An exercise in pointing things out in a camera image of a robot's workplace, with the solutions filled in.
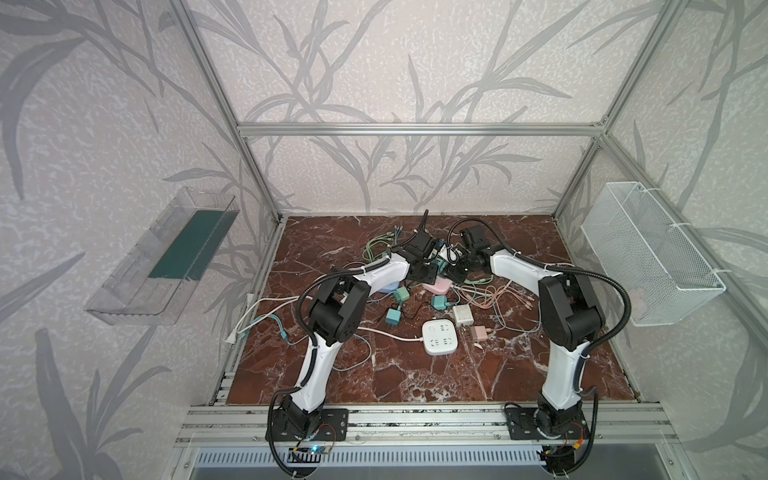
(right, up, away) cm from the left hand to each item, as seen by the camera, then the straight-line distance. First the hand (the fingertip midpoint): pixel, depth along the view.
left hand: (434, 267), depth 99 cm
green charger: (-11, -8, -4) cm, 14 cm away
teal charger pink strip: (+1, -10, -7) cm, 13 cm away
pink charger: (+12, -18, -13) cm, 25 cm away
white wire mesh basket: (+43, +2, -36) cm, 57 cm away
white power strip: (0, -19, -13) cm, 23 cm away
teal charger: (-14, -15, -8) cm, 22 cm away
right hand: (+4, +3, 0) cm, 5 cm away
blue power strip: (-15, -7, -3) cm, 16 cm away
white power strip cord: (-14, -20, -10) cm, 27 cm away
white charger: (+8, -14, -8) cm, 18 cm away
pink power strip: (+2, -6, -3) cm, 7 cm away
